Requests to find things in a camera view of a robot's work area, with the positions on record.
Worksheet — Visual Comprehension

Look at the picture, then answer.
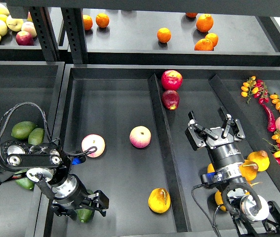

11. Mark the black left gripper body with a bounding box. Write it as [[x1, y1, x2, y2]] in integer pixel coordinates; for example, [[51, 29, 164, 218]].
[[53, 174, 87, 210]]

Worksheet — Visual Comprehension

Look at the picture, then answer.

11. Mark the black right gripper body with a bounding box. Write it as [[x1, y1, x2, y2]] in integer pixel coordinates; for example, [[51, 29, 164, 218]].
[[205, 127, 245, 171]]

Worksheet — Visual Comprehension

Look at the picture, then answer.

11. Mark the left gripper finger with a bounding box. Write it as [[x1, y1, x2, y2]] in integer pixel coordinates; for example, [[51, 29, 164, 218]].
[[51, 200, 77, 221], [79, 190, 109, 217]]

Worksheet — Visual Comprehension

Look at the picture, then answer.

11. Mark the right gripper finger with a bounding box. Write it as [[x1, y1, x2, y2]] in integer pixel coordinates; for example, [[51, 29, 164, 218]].
[[185, 111, 220, 151], [218, 106, 245, 142]]

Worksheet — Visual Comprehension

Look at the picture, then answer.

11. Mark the dark green avocado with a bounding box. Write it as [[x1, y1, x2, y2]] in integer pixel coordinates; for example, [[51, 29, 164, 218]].
[[77, 190, 95, 224]]

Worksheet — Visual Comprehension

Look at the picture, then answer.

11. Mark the yellow orange pear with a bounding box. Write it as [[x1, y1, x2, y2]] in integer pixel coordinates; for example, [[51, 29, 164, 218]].
[[148, 188, 171, 214]]

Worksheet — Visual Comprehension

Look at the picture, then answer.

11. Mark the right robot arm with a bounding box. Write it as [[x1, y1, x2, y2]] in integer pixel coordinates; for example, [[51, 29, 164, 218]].
[[185, 107, 280, 237]]

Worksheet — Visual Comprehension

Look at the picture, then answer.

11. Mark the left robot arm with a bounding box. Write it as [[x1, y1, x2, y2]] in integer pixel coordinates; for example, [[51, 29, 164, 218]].
[[0, 102, 109, 220]]

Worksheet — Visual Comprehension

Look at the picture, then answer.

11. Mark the yellow pear far right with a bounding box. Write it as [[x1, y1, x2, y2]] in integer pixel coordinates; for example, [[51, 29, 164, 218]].
[[247, 150, 270, 172]]

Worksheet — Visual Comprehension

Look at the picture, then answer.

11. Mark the green avocado far left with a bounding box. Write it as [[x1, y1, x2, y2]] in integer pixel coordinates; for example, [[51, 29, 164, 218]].
[[15, 178, 35, 190]]

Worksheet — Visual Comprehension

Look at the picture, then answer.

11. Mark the green avocado right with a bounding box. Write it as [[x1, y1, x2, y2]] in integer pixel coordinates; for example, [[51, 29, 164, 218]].
[[28, 128, 45, 145]]

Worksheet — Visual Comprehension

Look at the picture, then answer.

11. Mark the green avocado top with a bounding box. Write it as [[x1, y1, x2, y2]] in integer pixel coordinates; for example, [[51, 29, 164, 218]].
[[11, 121, 37, 140]]

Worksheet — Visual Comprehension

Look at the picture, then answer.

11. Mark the red chili pepper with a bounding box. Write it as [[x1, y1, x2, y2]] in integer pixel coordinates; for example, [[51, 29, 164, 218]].
[[261, 104, 276, 132]]

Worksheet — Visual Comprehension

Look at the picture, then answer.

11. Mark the orange cherry tomato bunch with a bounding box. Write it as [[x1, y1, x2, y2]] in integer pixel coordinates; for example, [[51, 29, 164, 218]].
[[241, 76, 259, 103]]

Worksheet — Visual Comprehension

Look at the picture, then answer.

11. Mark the dark red apple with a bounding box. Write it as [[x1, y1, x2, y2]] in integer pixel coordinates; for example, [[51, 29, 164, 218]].
[[161, 90, 180, 110]]

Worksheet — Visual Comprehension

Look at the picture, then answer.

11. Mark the pink apple centre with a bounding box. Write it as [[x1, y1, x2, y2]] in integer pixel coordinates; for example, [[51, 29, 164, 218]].
[[129, 126, 151, 149]]

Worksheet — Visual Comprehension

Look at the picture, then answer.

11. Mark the pink apple left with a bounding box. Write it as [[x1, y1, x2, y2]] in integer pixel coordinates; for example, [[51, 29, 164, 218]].
[[81, 134, 105, 158]]

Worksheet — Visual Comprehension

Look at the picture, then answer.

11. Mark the bright red apple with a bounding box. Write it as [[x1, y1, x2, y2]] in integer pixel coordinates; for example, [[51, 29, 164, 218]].
[[161, 70, 183, 91]]

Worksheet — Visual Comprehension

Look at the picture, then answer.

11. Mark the black divided tray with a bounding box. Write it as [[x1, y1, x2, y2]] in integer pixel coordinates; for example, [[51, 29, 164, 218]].
[[49, 65, 280, 237]]

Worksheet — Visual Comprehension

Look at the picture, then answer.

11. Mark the orange on shelf front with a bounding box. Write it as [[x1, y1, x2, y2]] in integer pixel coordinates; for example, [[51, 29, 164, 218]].
[[194, 39, 214, 51]]

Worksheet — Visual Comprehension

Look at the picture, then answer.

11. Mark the orange behind front orange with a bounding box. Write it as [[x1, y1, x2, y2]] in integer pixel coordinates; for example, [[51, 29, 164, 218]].
[[205, 33, 219, 47]]

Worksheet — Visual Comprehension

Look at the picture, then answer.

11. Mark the orange on shelf centre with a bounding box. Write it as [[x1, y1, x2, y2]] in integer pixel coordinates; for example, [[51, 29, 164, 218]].
[[157, 28, 171, 43]]

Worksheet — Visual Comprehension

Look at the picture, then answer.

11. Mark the large orange on shelf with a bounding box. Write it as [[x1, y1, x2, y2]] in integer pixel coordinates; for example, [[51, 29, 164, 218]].
[[196, 13, 214, 33]]

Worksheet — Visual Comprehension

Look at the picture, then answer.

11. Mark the black left tray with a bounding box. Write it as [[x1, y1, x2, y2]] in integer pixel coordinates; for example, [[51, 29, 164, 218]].
[[0, 61, 64, 237]]

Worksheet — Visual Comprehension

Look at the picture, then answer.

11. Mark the orange on shelf left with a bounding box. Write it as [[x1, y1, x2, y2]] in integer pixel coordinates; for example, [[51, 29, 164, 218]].
[[83, 15, 93, 31]]

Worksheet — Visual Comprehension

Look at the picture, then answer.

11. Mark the red apple on shelf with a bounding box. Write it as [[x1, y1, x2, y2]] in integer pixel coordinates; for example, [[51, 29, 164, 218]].
[[16, 31, 34, 46]]

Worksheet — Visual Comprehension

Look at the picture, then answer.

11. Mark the pink peach on shelf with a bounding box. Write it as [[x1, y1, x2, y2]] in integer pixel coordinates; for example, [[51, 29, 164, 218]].
[[21, 21, 37, 38]]

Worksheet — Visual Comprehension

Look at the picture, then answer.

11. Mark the pale yellow apple right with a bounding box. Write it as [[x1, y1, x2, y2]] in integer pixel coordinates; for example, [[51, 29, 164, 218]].
[[6, 15, 24, 32]]

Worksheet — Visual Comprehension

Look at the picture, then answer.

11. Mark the yellow lemon on shelf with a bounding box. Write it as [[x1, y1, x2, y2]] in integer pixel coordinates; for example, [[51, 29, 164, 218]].
[[0, 14, 8, 23]]

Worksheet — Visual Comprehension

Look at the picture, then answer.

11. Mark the black shelf upright post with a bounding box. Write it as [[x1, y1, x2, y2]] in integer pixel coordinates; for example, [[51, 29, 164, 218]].
[[29, 6, 60, 62]]

